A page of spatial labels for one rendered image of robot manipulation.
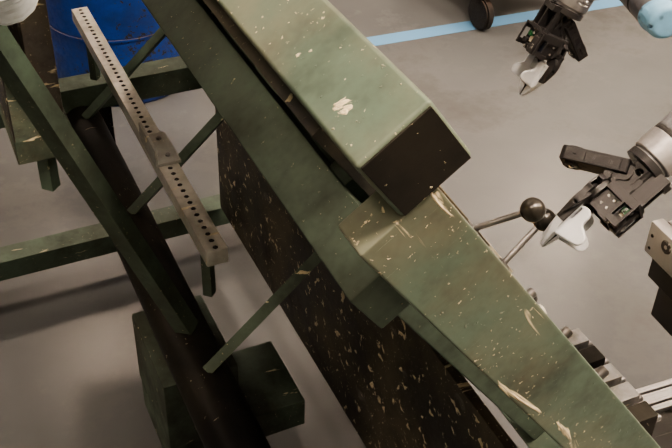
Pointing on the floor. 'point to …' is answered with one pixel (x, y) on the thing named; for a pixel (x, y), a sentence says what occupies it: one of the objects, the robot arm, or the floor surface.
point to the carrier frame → (440, 386)
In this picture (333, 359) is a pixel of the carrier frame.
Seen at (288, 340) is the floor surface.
